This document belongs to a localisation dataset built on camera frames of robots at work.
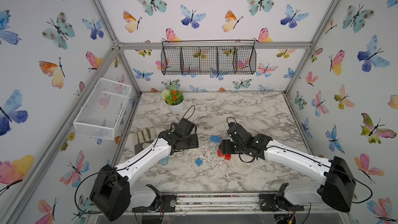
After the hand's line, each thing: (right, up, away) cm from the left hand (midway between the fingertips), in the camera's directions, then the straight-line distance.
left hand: (196, 141), depth 83 cm
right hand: (+15, -2, -4) cm, 15 cm away
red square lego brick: (+17, -10, +3) cm, 20 cm away
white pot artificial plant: (-15, +23, +15) cm, 31 cm away
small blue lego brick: (+1, -12, +3) cm, 12 cm away
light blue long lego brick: (+11, -1, +12) cm, 16 cm away
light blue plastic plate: (-17, -11, +1) cm, 20 cm away
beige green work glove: (-34, -1, +13) cm, 36 cm away
